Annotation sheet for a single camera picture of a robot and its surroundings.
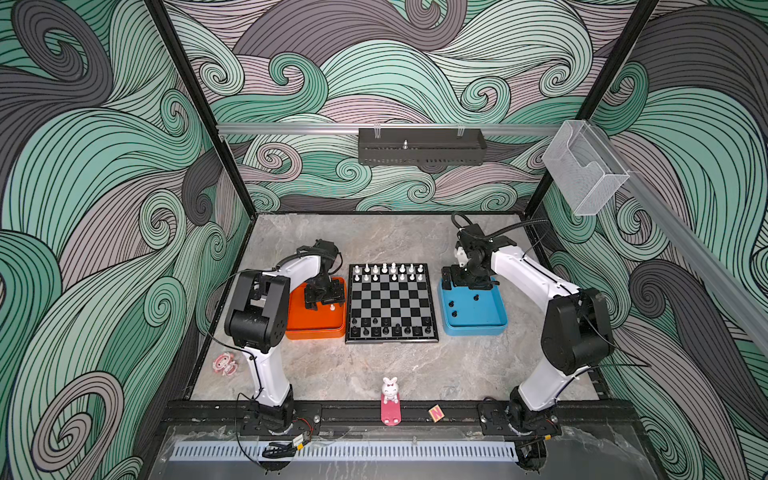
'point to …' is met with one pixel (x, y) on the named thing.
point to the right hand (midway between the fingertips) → (458, 284)
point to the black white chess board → (390, 304)
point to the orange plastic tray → (328, 321)
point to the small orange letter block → (436, 412)
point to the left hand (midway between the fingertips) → (330, 301)
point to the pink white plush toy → (225, 364)
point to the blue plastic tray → (472, 312)
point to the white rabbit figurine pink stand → (390, 402)
